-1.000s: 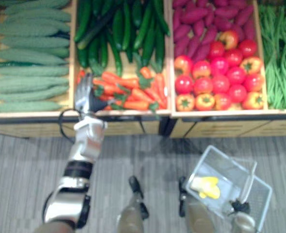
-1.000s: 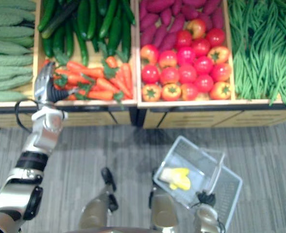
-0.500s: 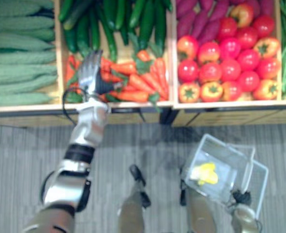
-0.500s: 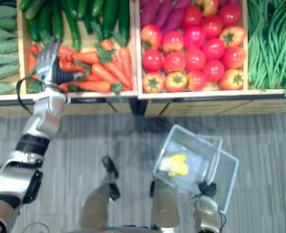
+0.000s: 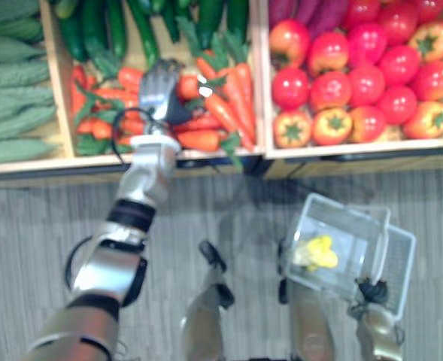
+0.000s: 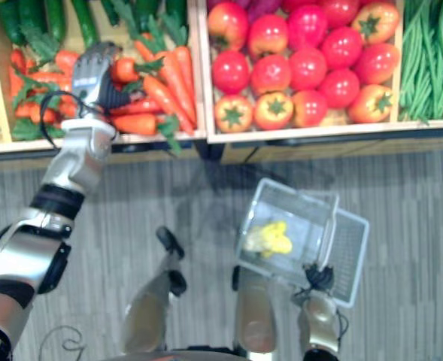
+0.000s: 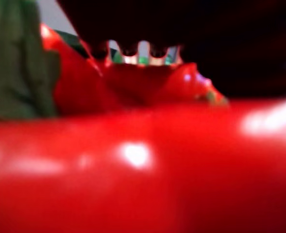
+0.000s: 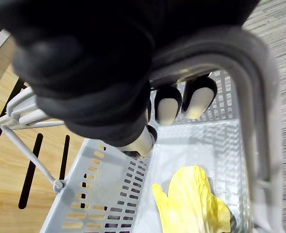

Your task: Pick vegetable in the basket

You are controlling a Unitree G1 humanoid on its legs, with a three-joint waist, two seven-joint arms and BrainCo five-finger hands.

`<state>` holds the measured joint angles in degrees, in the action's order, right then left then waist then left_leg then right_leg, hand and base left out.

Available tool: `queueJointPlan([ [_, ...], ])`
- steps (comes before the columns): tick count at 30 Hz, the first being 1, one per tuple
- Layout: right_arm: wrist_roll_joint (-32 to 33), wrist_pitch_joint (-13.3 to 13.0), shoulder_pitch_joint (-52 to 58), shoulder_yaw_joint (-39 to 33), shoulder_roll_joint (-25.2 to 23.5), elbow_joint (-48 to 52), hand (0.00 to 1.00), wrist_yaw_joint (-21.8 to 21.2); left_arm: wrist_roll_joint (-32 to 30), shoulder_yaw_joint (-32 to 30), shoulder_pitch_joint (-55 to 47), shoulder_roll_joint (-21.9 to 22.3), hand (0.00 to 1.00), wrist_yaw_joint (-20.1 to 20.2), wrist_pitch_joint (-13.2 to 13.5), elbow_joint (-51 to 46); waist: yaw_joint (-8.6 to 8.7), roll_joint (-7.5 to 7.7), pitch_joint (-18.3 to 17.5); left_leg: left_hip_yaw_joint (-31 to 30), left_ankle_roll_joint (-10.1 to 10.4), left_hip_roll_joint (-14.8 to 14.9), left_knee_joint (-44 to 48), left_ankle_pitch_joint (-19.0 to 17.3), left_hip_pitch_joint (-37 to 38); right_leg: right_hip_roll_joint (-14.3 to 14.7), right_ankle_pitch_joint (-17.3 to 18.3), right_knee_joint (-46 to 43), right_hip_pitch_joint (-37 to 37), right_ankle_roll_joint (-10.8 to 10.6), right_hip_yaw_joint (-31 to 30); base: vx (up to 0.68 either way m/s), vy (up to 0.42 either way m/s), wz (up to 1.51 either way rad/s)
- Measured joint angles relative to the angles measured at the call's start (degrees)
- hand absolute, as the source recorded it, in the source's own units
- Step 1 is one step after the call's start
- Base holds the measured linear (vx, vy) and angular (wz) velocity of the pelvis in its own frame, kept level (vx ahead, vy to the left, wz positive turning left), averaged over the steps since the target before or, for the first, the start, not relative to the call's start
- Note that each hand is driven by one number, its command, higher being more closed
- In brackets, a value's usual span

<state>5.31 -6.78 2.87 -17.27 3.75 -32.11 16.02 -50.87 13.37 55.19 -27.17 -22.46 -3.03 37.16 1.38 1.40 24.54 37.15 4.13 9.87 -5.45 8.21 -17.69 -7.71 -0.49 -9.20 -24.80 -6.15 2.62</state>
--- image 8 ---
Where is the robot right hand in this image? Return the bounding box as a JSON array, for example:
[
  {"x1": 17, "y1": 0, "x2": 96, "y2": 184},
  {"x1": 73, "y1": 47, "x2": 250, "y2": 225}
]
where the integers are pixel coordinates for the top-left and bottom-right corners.
[{"x1": 0, "y1": 0, "x2": 261, "y2": 158}]

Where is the grey plastic shopping basket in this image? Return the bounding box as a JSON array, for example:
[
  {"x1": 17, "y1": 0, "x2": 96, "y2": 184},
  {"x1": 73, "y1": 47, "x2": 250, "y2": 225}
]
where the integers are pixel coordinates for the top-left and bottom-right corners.
[{"x1": 0, "y1": 24, "x2": 285, "y2": 233}]

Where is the wooden slotted shelf panel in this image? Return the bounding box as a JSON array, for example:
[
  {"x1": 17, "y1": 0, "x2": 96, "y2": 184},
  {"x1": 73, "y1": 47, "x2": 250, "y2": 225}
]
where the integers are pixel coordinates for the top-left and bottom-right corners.
[{"x1": 0, "y1": 24, "x2": 87, "y2": 233}]

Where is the yellow napa cabbage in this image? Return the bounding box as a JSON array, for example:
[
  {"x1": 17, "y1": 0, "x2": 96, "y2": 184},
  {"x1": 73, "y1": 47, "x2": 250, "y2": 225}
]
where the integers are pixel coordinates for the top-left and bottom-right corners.
[{"x1": 151, "y1": 165, "x2": 232, "y2": 233}]

